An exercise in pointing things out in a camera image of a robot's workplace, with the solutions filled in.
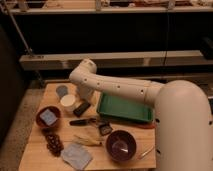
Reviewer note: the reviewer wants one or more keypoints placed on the blue sponge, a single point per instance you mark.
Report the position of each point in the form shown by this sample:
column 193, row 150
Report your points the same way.
column 48, row 117

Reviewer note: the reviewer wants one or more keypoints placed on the purple bowl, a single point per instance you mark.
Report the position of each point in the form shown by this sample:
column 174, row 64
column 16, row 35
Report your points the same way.
column 121, row 146

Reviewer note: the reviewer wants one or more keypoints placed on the white cup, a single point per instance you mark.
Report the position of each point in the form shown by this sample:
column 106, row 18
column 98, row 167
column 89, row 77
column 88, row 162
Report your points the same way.
column 68, row 102

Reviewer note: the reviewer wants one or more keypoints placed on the silver fork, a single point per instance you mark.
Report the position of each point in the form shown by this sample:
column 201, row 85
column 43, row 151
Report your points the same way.
column 141, row 156

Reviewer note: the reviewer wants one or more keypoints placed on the brown bowl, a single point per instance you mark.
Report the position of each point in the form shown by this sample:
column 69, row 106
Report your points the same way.
column 41, row 123

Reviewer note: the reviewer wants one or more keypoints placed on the wooden shelf beam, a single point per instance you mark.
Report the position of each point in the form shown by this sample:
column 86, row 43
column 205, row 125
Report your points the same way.
column 115, row 60

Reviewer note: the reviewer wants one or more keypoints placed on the grey blue towel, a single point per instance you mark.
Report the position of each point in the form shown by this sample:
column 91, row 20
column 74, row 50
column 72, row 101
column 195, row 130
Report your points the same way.
column 77, row 156

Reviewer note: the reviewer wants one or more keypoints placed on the small dark square object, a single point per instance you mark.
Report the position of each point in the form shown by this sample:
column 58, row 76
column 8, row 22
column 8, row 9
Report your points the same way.
column 105, row 129

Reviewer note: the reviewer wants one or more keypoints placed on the black rectangular block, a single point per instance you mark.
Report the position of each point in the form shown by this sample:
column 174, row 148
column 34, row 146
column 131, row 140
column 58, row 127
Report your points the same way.
column 81, row 109

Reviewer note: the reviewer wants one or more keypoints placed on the black handled tool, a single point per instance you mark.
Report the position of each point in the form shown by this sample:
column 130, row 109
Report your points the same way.
column 83, row 122

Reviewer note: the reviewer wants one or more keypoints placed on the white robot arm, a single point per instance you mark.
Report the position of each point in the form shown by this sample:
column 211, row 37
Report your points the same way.
column 184, row 121

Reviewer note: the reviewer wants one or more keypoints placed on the dark grape bunch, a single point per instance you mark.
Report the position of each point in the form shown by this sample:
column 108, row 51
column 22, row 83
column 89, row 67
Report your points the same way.
column 54, row 144

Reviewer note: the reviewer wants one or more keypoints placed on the green plastic tray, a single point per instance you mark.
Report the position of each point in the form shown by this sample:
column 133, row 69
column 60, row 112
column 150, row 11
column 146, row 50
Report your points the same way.
column 118, row 108

